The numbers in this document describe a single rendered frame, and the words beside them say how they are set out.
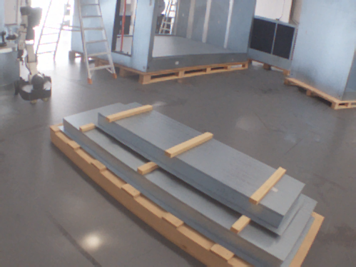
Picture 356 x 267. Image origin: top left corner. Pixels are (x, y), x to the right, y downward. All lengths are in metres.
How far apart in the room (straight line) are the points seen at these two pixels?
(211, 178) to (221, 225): 0.31
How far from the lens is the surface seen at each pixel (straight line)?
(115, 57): 5.09
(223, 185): 1.63
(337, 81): 6.29
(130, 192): 1.81
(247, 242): 1.51
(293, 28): 7.94
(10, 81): 4.36
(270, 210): 1.55
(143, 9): 4.52
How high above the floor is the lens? 1.28
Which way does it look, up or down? 26 degrees down
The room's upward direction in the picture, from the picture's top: 8 degrees clockwise
